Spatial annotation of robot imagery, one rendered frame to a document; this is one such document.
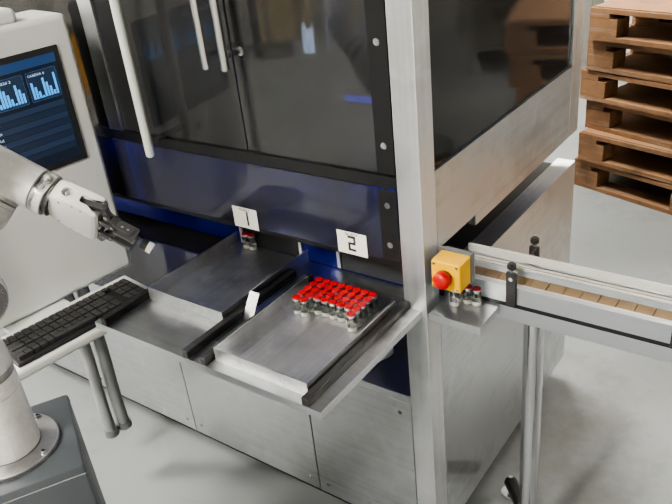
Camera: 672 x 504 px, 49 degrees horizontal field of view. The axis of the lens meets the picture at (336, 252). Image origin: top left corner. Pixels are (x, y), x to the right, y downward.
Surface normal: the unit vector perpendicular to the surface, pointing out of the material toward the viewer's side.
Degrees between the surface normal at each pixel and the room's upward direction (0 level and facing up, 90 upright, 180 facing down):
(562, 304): 90
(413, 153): 90
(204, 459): 0
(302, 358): 0
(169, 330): 0
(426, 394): 90
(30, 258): 90
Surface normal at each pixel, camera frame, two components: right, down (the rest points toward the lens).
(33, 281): 0.73, 0.26
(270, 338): -0.10, -0.87
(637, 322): -0.57, 0.44
